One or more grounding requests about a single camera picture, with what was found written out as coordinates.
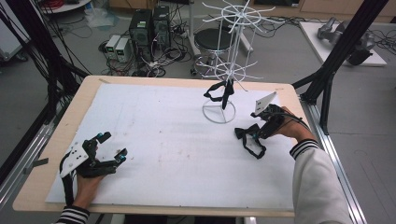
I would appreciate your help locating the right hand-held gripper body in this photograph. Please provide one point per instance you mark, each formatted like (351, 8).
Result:
(271, 119)

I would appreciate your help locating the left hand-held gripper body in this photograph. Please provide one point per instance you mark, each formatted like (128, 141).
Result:
(76, 155)

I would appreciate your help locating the black bow tie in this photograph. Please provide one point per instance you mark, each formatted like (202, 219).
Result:
(249, 132)

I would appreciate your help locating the navy bow tie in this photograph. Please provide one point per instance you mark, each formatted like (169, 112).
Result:
(227, 90)

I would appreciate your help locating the person's right hand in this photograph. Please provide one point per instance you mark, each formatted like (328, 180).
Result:
(295, 130)

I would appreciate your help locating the person's left hand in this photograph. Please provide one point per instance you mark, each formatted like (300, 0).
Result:
(87, 189)

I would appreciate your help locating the white foam board mat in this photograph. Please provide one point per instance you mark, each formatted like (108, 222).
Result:
(171, 146)

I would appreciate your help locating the black round stool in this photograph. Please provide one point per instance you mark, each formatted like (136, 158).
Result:
(211, 39)

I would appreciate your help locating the grey bench power supply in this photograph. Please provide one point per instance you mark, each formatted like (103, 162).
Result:
(112, 46)
(122, 49)

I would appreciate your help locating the white floor board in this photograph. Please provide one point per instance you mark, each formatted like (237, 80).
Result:
(314, 40)

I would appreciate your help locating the black computer tower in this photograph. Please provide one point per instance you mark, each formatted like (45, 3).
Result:
(162, 25)
(140, 31)

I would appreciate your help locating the grey robot parts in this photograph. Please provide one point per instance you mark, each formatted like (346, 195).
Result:
(361, 40)

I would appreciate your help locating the clear plastic bag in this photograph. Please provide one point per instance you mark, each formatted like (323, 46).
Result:
(101, 17)

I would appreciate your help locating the white round side table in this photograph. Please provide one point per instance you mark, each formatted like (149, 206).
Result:
(67, 6)

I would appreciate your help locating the black metal frame post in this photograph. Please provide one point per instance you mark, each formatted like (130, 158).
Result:
(339, 53)
(37, 40)

